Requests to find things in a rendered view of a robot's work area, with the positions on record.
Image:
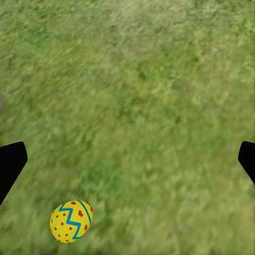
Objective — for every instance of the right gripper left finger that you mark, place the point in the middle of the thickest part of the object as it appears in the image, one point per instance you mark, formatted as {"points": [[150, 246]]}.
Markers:
{"points": [[13, 157]]}

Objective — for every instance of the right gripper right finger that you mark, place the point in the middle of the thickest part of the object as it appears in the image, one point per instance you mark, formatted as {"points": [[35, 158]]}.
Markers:
{"points": [[246, 158]]}

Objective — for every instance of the easter egg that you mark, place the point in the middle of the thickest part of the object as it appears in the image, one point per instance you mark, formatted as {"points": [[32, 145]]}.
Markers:
{"points": [[70, 221]]}

